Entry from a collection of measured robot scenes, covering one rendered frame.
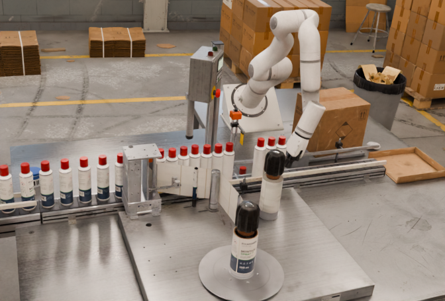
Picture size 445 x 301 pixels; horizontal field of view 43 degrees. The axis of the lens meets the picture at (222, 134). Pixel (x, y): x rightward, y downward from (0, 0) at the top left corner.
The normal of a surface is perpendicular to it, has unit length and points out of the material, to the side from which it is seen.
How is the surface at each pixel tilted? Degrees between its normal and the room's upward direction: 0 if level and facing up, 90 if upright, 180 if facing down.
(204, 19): 90
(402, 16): 89
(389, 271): 0
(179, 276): 0
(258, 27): 87
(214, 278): 0
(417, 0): 90
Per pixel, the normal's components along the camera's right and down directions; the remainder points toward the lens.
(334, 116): 0.43, 0.44
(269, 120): 0.24, -0.39
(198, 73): -0.25, 0.42
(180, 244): 0.07, -0.89
